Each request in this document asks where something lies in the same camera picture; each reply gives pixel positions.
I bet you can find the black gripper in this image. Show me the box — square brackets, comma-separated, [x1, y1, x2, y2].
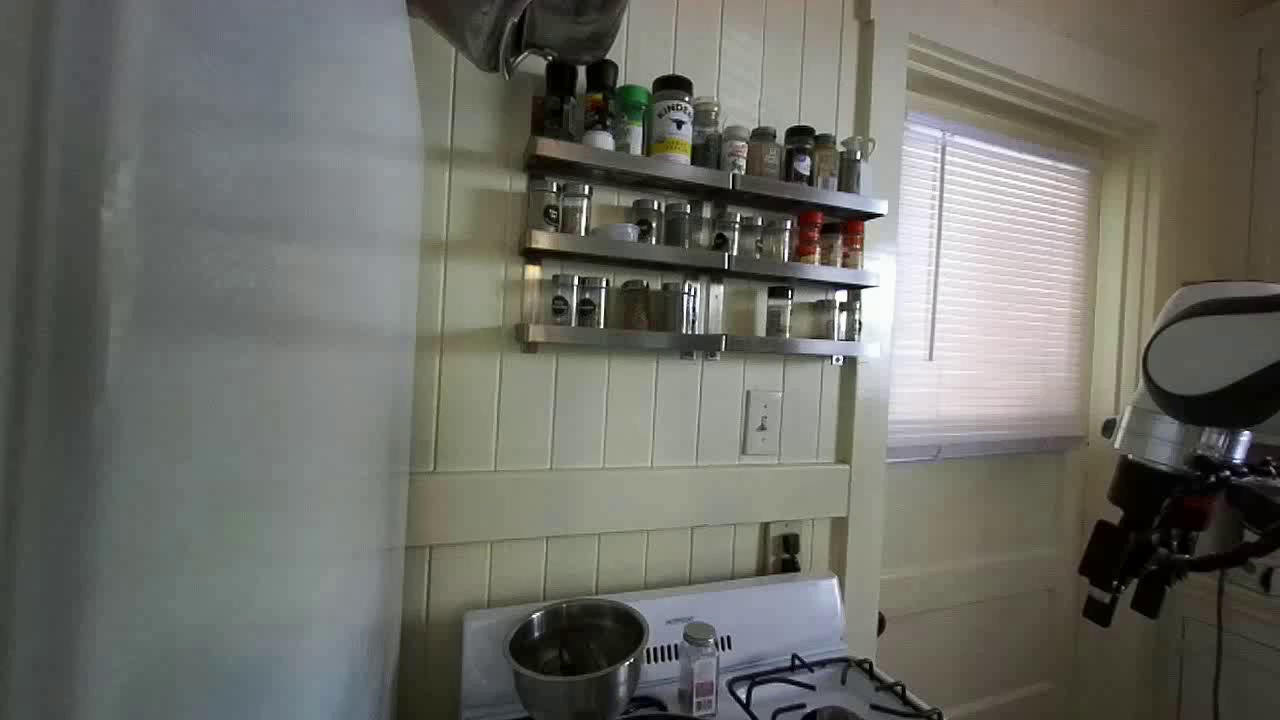
[1076, 456, 1226, 633]

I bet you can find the white stove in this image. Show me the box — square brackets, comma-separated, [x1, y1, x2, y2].
[457, 570, 944, 720]

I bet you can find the white cabinet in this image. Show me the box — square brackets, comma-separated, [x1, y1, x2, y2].
[1178, 568, 1280, 720]

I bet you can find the window with white blinds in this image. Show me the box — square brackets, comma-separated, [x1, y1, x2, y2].
[887, 115, 1096, 452]

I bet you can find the glass shaker jar white lid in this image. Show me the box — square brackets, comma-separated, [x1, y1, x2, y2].
[681, 621, 725, 720]

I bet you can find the stainless steel pot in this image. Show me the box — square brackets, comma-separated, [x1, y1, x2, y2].
[506, 595, 651, 720]

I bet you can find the black lid spice jar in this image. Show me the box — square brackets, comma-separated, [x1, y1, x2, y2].
[782, 118, 820, 187]

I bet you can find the metal spice shelf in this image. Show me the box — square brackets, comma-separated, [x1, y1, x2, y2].
[516, 228, 883, 291]
[526, 135, 891, 225]
[516, 321, 863, 362]

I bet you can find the large yellow label jar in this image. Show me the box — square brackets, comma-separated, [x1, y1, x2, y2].
[649, 73, 701, 167]

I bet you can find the green cap spice jar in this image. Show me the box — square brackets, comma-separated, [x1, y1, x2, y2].
[614, 80, 658, 160]

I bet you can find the black cap spice bottle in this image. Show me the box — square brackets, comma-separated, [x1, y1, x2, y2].
[581, 56, 623, 154]
[532, 56, 588, 143]

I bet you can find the white refrigerator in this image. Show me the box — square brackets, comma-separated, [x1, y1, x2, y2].
[0, 0, 427, 720]

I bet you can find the thin black hanging cable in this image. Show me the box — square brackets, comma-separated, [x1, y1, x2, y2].
[1210, 570, 1231, 720]

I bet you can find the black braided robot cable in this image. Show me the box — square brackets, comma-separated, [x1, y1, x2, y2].
[1172, 513, 1280, 579]

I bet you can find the wall power outlet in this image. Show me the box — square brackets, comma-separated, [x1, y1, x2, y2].
[765, 518, 808, 579]

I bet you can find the white light switch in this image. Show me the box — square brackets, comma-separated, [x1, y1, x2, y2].
[741, 383, 789, 464]

